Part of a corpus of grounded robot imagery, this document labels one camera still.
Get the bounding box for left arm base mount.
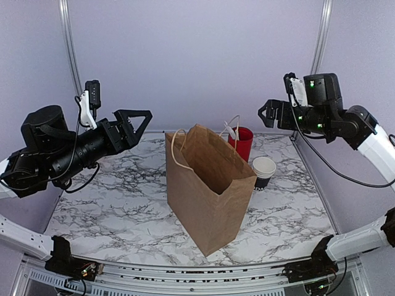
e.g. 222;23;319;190
44;257;104;281

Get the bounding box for aluminium frame post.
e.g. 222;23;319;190
310;0;333;75
59;0;83;95

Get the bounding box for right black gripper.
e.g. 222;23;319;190
259;98;333;136

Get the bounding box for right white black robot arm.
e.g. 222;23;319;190
258;73;394;276

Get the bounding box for brown paper bag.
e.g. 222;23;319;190
165;124;257;257

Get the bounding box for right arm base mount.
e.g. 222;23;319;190
282;260;339;283

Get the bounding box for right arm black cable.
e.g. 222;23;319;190
288;83;395;188

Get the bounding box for white wrapped straws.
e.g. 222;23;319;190
223;121;238;140

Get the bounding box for right aluminium frame post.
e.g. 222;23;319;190
310;0;333;75

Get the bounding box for left aluminium frame post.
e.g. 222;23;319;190
59;0;83;95

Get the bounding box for stack of paper cups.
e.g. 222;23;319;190
252;157;277;191

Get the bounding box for red cylindrical container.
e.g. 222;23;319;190
228;126;254;162

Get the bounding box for front aluminium rail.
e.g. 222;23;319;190
10;255;372;295

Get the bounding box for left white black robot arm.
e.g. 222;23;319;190
1;105;152;199

